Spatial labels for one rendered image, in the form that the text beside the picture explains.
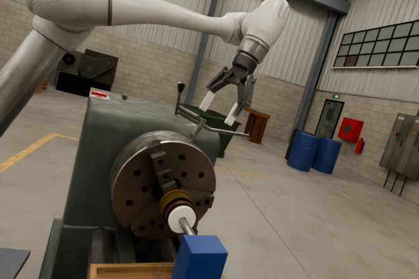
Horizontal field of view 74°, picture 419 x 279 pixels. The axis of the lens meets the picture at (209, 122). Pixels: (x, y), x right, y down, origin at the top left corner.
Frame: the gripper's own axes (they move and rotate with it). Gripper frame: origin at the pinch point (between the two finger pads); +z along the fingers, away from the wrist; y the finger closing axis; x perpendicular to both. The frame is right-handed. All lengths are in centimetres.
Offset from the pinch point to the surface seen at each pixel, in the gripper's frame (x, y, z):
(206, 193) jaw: -4.1, -9.7, 22.8
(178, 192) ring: 9.0, -12.4, 23.5
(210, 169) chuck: -3.4, -6.8, 15.8
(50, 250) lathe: 2, 46, 87
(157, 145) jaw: 14.4, -1.0, 16.3
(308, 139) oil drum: -566, 272, -75
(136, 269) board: 8.7, -12.8, 46.8
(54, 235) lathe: -2, 57, 87
